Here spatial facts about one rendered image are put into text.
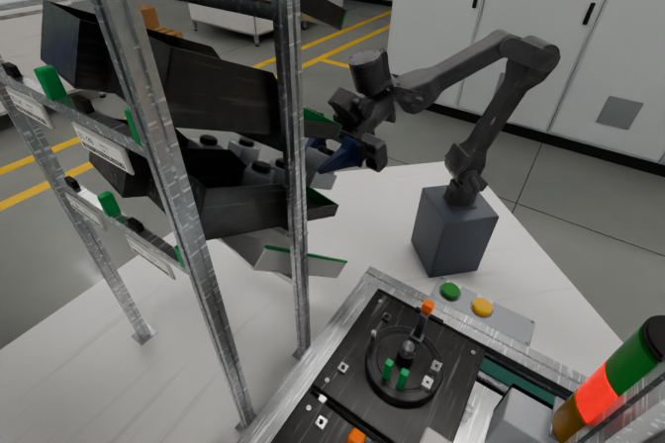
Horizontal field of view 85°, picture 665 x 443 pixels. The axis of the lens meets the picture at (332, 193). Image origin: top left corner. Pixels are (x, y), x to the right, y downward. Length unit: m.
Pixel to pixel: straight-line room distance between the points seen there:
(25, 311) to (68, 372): 1.47
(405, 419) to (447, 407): 0.08
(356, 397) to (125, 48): 0.62
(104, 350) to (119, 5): 0.81
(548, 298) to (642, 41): 2.58
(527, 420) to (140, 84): 0.46
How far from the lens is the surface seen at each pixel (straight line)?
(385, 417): 0.71
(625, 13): 3.40
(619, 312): 2.49
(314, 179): 0.61
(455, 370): 0.78
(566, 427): 0.43
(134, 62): 0.30
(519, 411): 0.46
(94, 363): 0.99
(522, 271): 1.14
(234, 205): 0.48
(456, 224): 0.90
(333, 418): 0.71
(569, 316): 1.10
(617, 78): 3.50
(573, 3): 3.40
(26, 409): 1.01
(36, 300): 2.48
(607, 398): 0.37
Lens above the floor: 1.64
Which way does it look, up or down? 39 degrees down
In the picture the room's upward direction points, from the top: 2 degrees clockwise
